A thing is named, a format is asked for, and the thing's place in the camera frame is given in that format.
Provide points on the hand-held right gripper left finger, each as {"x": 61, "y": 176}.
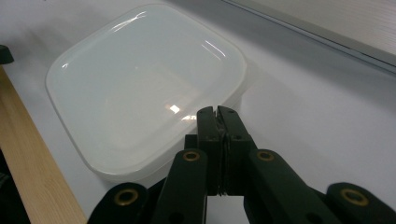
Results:
{"x": 208, "y": 146}

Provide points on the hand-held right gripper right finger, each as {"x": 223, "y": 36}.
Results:
{"x": 235, "y": 146}

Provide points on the white square food container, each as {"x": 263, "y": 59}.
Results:
{"x": 137, "y": 93}

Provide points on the wooden table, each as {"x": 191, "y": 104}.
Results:
{"x": 34, "y": 161}

